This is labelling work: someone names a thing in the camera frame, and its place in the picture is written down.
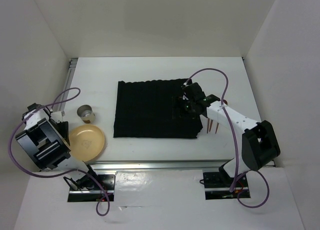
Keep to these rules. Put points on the beige plate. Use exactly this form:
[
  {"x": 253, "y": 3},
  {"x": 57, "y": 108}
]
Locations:
[{"x": 86, "y": 142}]

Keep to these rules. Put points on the black cloth placemat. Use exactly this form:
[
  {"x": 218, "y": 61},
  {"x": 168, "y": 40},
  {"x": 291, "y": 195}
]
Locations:
[{"x": 147, "y": 110}]

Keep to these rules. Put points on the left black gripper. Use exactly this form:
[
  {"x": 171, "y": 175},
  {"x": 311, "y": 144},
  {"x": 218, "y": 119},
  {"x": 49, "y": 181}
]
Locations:
[{"x": 64, "y": 131}]

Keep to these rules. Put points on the copper knife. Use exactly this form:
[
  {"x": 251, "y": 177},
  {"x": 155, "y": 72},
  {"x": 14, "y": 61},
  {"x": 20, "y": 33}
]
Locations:
[{"x": 210, "y": 125}]

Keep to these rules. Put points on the aluminium table frame rail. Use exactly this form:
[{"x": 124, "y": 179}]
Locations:
[{"x": 94, "y": 81}]

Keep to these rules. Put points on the paper cup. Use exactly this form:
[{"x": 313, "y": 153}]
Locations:
[{"x": 86, "y": 114}]

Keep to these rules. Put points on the copper spoon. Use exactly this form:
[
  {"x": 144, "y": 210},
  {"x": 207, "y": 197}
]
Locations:
[{"x": 217, "y": 125}]

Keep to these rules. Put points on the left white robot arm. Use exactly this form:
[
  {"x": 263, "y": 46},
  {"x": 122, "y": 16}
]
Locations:
[{"x": 45, "y": 139}]

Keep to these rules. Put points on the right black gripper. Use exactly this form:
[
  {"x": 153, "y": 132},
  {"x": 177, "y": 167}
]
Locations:
[{"x": 180, "y": 101}]

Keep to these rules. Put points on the copper fork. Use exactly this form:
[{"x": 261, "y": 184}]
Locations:
[{"x": 208, "y": 126}]

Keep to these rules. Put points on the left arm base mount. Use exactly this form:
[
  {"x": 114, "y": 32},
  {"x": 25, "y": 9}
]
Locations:
[{"x": 85, "y": 190}]

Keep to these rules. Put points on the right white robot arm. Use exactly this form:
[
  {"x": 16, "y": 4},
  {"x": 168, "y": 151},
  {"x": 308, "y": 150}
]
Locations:
[{"x": 256, "y": 142}]

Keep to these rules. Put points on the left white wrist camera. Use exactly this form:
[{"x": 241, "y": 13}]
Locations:
[{"x": 58, "y": 116}]

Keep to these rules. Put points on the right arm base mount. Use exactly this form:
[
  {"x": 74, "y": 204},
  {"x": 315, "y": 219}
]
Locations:
[{"x": 215, "y": 188}]

